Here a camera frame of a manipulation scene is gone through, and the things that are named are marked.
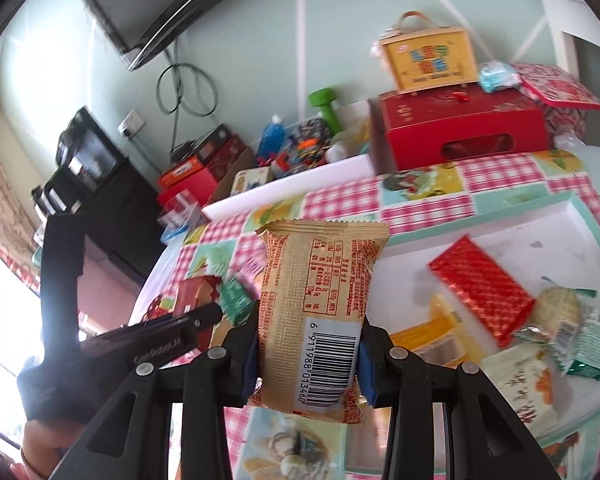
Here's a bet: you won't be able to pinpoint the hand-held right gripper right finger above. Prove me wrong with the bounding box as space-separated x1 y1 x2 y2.
357 317 551 480

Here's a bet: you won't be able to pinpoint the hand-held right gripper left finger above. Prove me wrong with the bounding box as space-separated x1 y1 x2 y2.
60 300 261 480

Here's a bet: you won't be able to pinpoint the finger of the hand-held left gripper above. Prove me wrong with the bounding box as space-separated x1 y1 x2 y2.
145 302 224 336

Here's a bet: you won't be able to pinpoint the beige barcode snack packet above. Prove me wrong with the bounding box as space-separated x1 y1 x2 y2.
247 219 391 426

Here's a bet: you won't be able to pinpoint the red gold-patterned snack packet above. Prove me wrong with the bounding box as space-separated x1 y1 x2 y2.
426 235 537 350

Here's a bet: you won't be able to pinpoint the cream flower-print snack packet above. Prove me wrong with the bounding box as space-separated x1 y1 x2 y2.
480 342 563 443

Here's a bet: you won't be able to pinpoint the clear cracker packet green ends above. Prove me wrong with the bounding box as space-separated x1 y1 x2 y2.
514 276 598 346

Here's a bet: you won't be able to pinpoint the white tray with teal rim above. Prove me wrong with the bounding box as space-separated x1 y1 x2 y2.
347 192 600 448

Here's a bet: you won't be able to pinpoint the person's left forearm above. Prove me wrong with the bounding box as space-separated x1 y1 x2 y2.
10 417 88 480

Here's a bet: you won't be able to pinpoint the red biscuit pack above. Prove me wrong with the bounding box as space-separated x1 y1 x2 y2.
172 274 221 316

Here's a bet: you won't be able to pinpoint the dark red heart-print snack packet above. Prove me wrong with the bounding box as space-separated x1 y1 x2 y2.
139 294 181 325

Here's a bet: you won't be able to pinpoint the yellow snack packet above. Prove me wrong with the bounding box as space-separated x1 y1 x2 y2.
390 295 473 368

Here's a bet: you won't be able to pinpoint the dark cabinet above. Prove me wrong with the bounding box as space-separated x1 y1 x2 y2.
45 157 163 286

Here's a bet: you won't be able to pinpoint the clear plastic box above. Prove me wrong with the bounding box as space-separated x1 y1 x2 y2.
159 194 204 231

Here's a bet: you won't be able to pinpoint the black appliance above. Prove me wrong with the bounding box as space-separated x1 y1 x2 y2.
32 106 128 216

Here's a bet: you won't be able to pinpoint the orange box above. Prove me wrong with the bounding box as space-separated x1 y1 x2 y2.
160 156 203 183

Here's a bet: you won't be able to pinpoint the small printed carton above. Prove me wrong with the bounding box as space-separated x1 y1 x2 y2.
232 166 273 196

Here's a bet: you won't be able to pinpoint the dark red box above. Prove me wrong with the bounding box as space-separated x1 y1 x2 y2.
195 125 248 176

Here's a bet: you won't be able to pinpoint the blue textured bottle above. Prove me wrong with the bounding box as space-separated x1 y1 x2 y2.
256 115 288 163

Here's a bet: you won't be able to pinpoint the white foam board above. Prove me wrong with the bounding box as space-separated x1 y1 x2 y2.
201 152 381 223

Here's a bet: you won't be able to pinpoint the colourful toy pack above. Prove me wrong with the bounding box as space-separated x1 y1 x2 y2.
285 117 333 171

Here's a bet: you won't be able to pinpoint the white plastic container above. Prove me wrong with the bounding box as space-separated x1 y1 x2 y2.
325 130 363 163

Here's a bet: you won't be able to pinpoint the green and white snack packet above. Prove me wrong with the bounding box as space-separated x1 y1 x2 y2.
555 307 600 383

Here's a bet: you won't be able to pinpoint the green dumbbell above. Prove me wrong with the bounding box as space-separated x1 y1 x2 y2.
307 87 345 133

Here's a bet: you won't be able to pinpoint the red gift box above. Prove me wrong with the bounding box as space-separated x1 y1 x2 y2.
370 82 551 176

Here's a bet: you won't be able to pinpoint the black television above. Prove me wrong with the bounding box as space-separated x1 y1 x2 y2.
72 0 301 71

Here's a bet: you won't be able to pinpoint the light blue crinkled packet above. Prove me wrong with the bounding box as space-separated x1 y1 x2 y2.
477 60 523 93

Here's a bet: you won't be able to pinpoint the red floral pouch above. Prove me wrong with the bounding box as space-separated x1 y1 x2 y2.
512 62 600 136

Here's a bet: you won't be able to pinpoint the white wall socket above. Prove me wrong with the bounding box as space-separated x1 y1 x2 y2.
117 112 145 138

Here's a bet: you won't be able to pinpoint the dark cable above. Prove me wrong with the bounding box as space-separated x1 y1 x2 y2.
156 37 219 117

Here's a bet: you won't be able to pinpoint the yellow carton with handle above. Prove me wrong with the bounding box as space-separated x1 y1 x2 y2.
372 10 481 95

